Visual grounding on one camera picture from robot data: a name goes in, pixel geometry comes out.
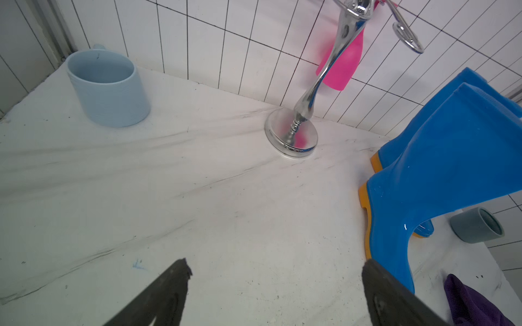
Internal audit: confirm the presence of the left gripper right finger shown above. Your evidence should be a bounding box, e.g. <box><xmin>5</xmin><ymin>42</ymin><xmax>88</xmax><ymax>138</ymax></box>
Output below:
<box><xmin>362</xmin><ymin>259</ymin><xmax>447</xmax><ymax>325</ymax></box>

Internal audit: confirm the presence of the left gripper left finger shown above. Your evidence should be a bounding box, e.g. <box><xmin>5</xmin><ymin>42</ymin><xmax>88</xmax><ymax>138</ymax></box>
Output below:
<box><xmin>106</xmin><ymin>258</ymin><xmax>192</xmax><ymax>325</ymax></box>

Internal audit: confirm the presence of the purple cloth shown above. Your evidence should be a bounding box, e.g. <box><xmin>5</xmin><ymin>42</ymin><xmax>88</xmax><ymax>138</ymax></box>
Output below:
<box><xmin>444</xmin><ymin>274</ymin><xmax>514</xmax><ymax>326</ymax></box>

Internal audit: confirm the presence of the blue rubber boot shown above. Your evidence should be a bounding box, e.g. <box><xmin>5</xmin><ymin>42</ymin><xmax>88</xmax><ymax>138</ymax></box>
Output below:
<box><xmin>358</xmin><ymin>82</ymin><xmax>522</xmax><ymax>295</ymax></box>
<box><xmin>370</xmin><ymin>67</ymin><xmax>522</xmax><ymax>239</ymax></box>

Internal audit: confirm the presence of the grey-green cup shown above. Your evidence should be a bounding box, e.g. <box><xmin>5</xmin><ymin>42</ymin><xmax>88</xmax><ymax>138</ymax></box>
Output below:
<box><xmin>449</xmin><ymin>207</ymin><xmax>505</xmax><ymax>244</ymax></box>

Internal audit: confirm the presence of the chrome hook stand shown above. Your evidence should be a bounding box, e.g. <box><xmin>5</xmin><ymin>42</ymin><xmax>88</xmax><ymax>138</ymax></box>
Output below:
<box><xmin>264</xmin><ymin>0</ymin><xmax>425</xmax><ymax>159</ymax></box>

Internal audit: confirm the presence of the light blue cup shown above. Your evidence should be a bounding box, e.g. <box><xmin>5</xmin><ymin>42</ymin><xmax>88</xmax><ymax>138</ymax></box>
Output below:
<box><xmin>65</xmin><ymin>44</ymin><xmax>151</xmax><ymax>128</ymax></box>

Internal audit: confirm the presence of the pink hanging brush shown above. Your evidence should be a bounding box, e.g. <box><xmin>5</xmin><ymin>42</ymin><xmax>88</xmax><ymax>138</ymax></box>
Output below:
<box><xmin>315</xmin><ymin>9</ymin><xmax>364</xmax><ymax>92</ymax></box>

